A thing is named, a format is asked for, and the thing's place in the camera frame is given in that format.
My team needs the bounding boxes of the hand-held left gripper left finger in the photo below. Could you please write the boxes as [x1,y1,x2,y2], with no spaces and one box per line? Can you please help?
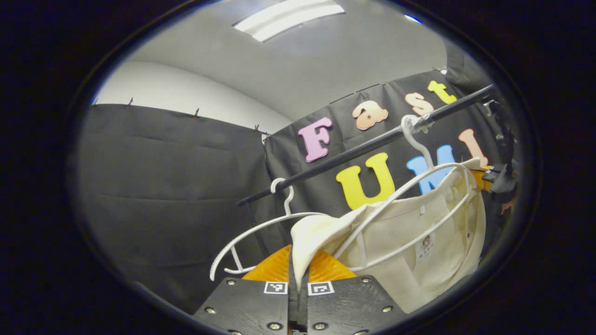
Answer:
[193,245,298,335]

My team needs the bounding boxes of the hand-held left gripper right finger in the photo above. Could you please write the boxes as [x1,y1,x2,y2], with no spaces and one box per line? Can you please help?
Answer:
[298,249,408,335]

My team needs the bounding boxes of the white plastic hanger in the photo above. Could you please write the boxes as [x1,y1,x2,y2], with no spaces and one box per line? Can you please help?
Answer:
[333,115,472,273]
[210,178,326,281]

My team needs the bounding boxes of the cream collared shirt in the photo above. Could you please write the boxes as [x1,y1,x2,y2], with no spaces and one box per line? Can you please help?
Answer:
[291,157,487,315]

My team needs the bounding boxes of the black clothes rack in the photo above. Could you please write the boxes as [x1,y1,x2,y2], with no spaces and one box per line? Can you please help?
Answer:
[237,84,496,207]

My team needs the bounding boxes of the black backdrop cloth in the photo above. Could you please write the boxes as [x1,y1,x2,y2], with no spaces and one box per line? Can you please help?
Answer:
[74,44,517,315]

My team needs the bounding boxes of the large ceiling light panel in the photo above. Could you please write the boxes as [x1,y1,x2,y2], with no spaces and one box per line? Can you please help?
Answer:
[233,0,346,42]

